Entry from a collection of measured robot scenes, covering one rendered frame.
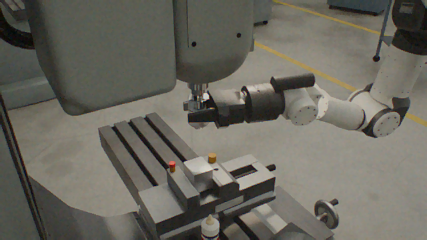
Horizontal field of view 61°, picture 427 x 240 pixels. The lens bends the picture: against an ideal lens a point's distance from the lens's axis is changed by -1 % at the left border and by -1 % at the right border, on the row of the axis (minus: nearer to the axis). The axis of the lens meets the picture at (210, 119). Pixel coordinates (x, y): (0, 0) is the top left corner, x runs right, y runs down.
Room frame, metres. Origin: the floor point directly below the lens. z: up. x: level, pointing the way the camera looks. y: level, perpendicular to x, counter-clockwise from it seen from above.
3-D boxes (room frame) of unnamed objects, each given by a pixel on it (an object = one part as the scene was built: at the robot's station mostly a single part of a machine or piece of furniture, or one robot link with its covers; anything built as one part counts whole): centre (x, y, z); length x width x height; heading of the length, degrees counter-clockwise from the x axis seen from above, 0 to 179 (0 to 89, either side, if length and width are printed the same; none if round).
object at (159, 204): (0.74, 0.01, 0.97); 0.35 x 0.15 x 0.11; 119
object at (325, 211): (0.98, -0.40, 0.62); 0.16 x 0.12 x 0.12; 121
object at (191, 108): (0.72, 0.03, 1.22); 0.05 x 0.05 x 0.06
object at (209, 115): (0.69, 0.02, 1.22); 0.06 x 0.02 x 0.03; 104
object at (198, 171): (0.72, 0.03, 1.03); 0.06 x 0.05 x 0.06; 29
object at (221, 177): (0.75, -0.02, 1.01); 0.12 x 0.06 x 0.04; 29
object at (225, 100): (0.74, -0.06, 1.22); 0.13 x 0.12 x 0.10; 14
